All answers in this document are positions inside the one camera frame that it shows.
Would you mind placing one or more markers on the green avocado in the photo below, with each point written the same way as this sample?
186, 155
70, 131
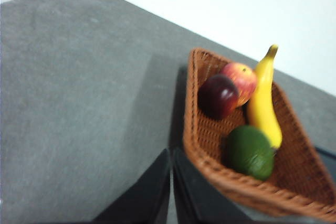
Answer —
249, 153

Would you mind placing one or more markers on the yellow banana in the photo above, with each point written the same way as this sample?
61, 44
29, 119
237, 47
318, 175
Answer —
262, 108

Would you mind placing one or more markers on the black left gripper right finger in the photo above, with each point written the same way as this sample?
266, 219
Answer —
199, 203

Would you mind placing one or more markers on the brown wicker basket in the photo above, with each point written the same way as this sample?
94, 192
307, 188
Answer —
296, 161

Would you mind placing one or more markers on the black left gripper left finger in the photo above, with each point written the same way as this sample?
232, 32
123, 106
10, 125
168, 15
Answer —
141, 203

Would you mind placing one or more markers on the red yellow apple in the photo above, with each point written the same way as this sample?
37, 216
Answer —
245, 82

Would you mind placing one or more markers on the dark red plum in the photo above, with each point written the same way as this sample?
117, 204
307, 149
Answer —
218, 98

